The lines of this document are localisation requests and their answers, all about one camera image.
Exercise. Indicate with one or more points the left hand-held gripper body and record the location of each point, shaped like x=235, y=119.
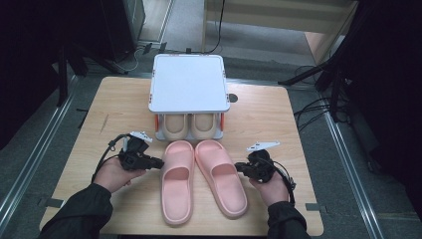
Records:
x=134, y=159

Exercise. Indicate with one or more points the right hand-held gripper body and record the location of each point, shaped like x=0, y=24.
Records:
x=262, y=166

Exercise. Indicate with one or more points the pink slipper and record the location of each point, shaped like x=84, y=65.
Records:
x=177, y=192
x=225, y=189

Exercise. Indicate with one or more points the cream clog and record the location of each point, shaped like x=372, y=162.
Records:
x=203, y=126
x=175, y=126

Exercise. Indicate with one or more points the white shoe rack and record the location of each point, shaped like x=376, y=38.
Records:
x=189, y=83

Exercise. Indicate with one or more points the person's left hand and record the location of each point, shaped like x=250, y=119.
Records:
x=112, y=176

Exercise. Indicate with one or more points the person's right hand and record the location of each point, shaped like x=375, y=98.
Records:
x=273, y=192

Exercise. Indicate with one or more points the dark round table grommet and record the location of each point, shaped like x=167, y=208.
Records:
x=233, y=98

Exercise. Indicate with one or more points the black tripod stand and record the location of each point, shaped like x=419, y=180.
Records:
x=62, y=76
x=333, y=86

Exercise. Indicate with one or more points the dark cabinet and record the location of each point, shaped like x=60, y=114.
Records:
x=129, y=23

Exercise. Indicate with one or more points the light wooden cabinet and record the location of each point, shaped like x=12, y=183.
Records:
x=282, y=13

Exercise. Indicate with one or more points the metal floor rail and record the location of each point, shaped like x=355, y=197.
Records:
x=36, y=156
x=351, y=172

